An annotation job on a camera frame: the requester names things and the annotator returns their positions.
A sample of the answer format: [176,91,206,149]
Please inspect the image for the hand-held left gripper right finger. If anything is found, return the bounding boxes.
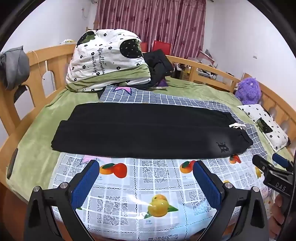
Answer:
[193,160,270,241]

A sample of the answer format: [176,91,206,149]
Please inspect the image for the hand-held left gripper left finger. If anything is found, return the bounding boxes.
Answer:
[24,159,100,241]

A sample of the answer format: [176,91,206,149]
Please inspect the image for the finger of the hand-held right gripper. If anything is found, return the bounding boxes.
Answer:
[272,153,293,172]
[252,154,271,174]

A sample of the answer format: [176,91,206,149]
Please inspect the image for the black pants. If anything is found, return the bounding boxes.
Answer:
[51,103,254,160]

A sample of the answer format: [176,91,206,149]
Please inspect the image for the person's right hand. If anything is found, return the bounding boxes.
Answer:
[269,194,289,232]

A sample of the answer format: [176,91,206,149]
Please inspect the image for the white flower print pillow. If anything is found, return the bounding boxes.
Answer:
[237,104,290,151]

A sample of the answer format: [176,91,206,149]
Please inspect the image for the fruit print plastic tablecloth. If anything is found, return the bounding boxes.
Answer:
[48,148,278,241]

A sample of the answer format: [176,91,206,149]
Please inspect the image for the purple plush toy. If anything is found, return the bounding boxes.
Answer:
[235,77,262,105]

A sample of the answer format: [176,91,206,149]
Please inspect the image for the green fleece blanket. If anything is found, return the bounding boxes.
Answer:
[6,76,294,202]

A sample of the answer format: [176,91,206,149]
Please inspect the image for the fruit-print plastic tablecloth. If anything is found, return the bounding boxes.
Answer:
[99,85,267,160]

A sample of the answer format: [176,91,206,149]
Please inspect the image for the pile of boxes and clutter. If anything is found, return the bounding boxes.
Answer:
[173,49,232,81]

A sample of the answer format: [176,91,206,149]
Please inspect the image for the black jacket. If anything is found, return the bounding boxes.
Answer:
[139,49,175,90]

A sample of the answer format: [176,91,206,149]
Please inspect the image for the folded white flower print quilt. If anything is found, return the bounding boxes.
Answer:
[65,29,152,92]

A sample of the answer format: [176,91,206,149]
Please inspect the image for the grey hanging garment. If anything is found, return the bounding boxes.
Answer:
[0,46,30,102]

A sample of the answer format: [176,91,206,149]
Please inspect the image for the maroon patterned curtain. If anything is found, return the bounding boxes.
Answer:
[95,0,207,59]

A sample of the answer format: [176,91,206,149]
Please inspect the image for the white cable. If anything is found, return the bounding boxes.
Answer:
[30,50,47,81]

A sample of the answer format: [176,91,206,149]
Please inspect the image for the wooden bed frame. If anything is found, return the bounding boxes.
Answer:
[0,43,296,209]

